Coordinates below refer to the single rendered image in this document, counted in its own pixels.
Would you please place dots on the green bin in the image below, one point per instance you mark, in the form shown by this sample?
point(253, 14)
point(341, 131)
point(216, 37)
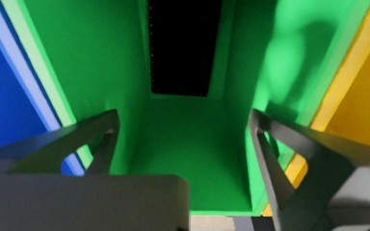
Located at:
point(278, 56)

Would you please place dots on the yellow open-top bin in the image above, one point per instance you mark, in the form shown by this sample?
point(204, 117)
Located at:
point(345, 106)

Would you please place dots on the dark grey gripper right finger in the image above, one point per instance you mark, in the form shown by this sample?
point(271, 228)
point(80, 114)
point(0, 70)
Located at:
point(337, 176)

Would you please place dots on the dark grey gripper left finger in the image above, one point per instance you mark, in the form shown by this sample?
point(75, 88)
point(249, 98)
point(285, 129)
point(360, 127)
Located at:
point(44, 153)

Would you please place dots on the blue open-top bin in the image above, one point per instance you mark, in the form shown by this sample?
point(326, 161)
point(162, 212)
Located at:
point(18, 117)

